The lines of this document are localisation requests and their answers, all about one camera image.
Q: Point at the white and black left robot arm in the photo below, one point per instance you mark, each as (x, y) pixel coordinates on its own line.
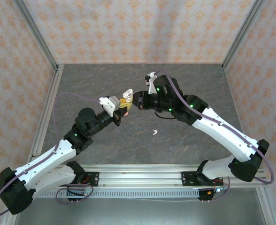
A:
(41, 161)

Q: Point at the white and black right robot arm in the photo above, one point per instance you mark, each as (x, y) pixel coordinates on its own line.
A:
(222, 133)

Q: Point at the grey metal lower panel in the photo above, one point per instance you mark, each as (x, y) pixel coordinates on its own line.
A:
(140, 213)

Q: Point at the aluminium table edge rail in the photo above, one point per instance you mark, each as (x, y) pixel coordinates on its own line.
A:
(266, 206)
(42, 117)

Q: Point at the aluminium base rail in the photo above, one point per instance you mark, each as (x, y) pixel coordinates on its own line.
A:
(140, 175)

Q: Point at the aluminium upright frame post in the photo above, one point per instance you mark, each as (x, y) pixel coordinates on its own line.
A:
(36, 32)
(243, 32)

